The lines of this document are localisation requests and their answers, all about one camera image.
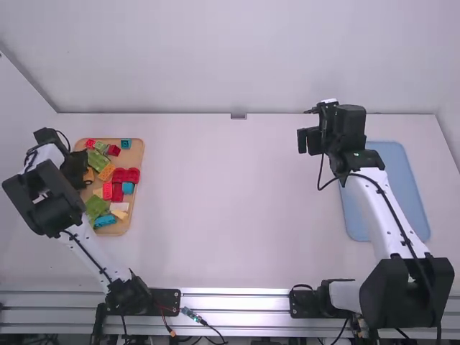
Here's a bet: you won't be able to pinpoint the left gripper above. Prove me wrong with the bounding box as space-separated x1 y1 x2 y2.
59 149 95 190

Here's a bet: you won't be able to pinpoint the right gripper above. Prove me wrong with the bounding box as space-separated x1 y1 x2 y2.
296 104 341 156

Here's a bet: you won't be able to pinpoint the orange toy brick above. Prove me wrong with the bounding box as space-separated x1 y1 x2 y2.
98 164 116 182

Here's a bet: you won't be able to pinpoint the tan tray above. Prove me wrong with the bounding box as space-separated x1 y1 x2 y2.
73 137 146 237

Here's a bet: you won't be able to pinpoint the blue mat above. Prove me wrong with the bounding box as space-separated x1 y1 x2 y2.
337 140 431 242

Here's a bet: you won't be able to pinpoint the silver rails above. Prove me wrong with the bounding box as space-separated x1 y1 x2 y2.
0 287 460 341

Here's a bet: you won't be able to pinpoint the black cable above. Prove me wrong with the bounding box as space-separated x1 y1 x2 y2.
316 152 348 191
53 129 72 152

